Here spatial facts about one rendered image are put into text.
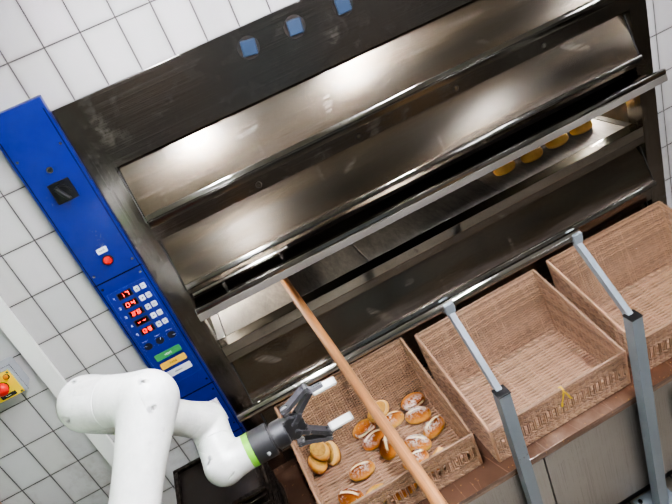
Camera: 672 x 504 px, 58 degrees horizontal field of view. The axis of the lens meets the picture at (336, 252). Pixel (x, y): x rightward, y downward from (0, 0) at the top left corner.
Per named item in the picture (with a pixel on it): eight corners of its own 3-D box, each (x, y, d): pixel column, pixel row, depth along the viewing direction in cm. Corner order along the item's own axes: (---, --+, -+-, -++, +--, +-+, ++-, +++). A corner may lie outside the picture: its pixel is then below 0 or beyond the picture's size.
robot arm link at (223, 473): (219, 498, 162) (206, 491, 153) (202, 456, 168) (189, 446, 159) (266, 471, 164) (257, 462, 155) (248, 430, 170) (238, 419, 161)
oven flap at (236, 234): (188, 289, 198) (157, 234, 195) (636, 62, 223) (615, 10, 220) (187, 291, 193) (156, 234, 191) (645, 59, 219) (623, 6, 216)
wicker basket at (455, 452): (298, 454, 240) (270, 405, 227) (421, 384, 249) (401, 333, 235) (340, 552, 198) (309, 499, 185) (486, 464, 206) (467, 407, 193)
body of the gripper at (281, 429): (263, 418, 164) (294, 400, 166) (275, 439, 168) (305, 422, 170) (270, 435, 158) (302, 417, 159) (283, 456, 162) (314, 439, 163)
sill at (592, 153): (222, 348, 218) (217, 340, 216) (632, 132, 243) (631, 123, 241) (225, 357, 213) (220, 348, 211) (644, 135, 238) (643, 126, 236)
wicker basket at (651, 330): (554, 313, 256) (542, 259, 243) (665, 252, 263) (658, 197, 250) (640, 377, 214) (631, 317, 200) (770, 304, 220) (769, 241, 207)
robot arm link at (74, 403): (85, 429, 121) (93, 367, 125) (38, 432, 126) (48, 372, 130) (147, 435, 136) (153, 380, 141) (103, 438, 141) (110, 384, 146)
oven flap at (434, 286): (253, 400, 223) (227, 353, 219) (650, 185, 248) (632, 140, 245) (254, 404, 218) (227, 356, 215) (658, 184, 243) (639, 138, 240)
